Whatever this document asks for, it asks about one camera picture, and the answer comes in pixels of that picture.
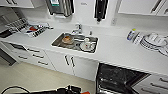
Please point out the stainless steel dishwasher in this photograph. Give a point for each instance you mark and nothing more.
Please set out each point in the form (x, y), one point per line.
(120, 80)

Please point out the white sink base cabinet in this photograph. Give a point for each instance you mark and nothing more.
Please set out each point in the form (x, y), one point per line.
(71, 64)

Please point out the stainless steel sink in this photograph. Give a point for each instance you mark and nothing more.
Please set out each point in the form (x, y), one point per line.
(56, 45)

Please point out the white mug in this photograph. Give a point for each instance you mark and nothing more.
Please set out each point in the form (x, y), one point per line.
(87, 45)

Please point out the small chrome sink knob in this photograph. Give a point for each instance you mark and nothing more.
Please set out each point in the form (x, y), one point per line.
(90, 32)

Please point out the chrome sink faucet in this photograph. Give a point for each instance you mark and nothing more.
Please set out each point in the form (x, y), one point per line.
(77, 28)

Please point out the black built-in microwave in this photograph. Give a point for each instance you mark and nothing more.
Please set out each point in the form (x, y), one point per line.
(17, 47)

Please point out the red white packet pile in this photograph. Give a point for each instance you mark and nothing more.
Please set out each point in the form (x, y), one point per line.
(37, 30)

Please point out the white blue soap bottle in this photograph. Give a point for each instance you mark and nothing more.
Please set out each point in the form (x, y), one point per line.
(131, 34)

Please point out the small white bottle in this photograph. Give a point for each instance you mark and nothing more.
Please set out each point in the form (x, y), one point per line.
(137, 38)

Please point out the stack of white plates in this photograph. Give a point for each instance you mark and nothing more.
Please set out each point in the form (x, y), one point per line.
(151, 45)

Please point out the white bowl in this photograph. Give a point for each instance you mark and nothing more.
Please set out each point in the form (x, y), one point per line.
(155, 37)

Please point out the white wall outlet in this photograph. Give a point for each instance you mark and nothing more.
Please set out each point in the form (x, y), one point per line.
(114, 21)

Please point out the small grey wall label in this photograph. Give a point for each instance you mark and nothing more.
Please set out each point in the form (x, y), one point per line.
(83, 3)

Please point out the white wall cabinet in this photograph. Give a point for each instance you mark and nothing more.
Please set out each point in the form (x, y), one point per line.
(143, 6)
(16, 2)

